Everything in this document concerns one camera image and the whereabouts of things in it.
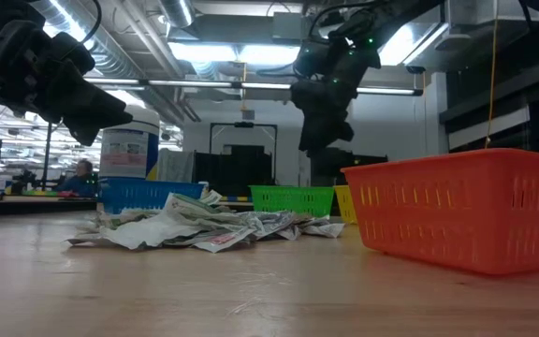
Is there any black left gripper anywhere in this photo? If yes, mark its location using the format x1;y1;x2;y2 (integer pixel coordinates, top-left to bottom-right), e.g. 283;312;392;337
0;18;134;147

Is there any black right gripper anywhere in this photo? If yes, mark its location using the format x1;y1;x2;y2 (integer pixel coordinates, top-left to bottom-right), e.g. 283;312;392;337
290;37;383;154

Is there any yellow plastic basket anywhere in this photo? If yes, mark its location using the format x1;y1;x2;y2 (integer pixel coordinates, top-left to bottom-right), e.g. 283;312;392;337
333;184;358;225

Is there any plain white gauze packet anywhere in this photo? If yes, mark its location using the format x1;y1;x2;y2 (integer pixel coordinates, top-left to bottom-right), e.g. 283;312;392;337
198;189;224;207

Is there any orange plastic basket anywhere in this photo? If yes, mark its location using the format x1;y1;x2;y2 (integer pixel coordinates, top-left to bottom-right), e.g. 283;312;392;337
342;148;539;276

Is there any black cabinet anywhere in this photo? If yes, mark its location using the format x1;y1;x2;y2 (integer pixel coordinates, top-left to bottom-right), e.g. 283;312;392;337
310;146;389;188

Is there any white wipes canister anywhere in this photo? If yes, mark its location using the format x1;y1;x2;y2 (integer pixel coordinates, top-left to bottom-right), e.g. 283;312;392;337
99;105;161;182

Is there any black pole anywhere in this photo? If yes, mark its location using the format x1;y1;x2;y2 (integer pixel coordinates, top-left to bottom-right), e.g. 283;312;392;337
42;122;53;189

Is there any person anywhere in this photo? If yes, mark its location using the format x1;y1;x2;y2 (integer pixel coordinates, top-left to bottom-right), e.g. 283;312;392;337
53;158;98;198

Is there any green plastic basket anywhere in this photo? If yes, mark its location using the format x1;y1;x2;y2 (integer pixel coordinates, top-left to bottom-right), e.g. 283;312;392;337
249;184;335;219

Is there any yellow-green block strip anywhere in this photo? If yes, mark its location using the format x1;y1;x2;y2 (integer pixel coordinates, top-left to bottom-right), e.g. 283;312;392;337
21;188;79;198

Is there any wooden background table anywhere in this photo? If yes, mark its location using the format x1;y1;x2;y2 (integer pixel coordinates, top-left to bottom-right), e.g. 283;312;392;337
0;194;98;202

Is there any blue plastic basket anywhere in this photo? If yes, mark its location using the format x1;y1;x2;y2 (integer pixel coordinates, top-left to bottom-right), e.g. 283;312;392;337
96;176;205;215

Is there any grey cover cloth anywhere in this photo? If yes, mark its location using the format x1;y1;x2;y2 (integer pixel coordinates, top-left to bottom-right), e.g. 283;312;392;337
156;148;197;184

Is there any long fluorescent light strip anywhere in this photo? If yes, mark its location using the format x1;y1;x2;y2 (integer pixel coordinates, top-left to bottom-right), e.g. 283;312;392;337
84;77;424;97

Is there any slanted ceiling light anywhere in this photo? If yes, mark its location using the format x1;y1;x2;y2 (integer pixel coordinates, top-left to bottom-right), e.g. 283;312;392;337
375;21;451;67

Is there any grey ceiling box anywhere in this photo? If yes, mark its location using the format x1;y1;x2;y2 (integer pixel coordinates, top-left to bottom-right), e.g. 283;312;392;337
271;11;311;41

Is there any yellow-black striped bar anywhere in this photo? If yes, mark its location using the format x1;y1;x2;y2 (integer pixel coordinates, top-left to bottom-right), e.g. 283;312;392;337
198;195;253;204

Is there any large white packet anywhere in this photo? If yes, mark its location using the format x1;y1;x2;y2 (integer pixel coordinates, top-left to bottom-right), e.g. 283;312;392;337
98;217;214;251

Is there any ceiling light panel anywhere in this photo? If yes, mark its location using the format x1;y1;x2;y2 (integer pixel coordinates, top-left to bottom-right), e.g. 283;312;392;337
168;40;308;66

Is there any red-printed white packet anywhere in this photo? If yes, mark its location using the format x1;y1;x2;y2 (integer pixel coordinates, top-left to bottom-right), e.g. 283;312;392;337
194;228;256;254

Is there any large silver ventilation duct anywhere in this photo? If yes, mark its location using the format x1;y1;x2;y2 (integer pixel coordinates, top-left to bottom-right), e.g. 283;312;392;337
30;0;186;125

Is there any black gantry frame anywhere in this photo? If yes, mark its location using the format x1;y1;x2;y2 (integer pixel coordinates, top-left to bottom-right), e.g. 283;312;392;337
209;121;279;187

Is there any small silver ventilation duct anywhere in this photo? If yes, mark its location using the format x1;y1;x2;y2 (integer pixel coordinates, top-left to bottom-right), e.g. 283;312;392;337
159;0;196;29

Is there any dark wall shelving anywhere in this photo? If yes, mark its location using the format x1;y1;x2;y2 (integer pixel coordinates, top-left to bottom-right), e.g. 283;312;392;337
439;46;539;158

